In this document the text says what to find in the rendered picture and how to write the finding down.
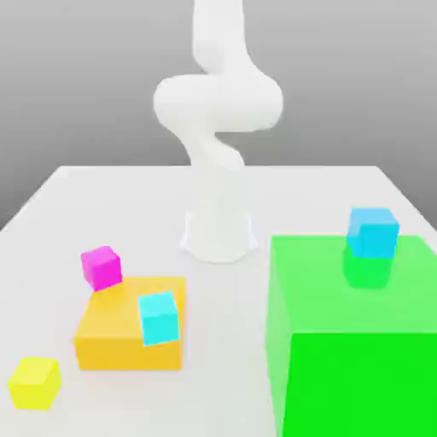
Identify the small cyan cube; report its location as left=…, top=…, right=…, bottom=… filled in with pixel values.
left=137, top=290, right=181, bottom=347

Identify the small yellow cube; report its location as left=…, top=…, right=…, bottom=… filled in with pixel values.
left=7, top=356, right=63, bottom=411

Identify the small blue cube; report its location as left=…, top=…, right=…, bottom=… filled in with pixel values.
left=346, top=207, right=400, bottom=259

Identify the large green box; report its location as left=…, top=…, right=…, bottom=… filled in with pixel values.
left=265, top=234, right=437, bottom=437

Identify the small magenta cube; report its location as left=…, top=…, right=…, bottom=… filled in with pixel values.
left=80, top=245, right=124, bottom=293

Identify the large orange box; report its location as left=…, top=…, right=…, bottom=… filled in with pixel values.
left=73, top=276, right=188, bottom=372

